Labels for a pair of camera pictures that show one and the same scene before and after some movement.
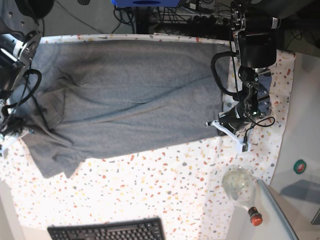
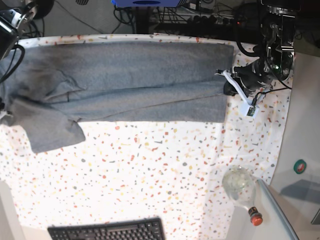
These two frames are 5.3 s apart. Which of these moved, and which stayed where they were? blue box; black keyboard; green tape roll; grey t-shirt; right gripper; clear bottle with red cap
Moved: right gripper; grey t-shirt
Stayed: black keyboard; clear bottle with red cap; green tape roll; blue box
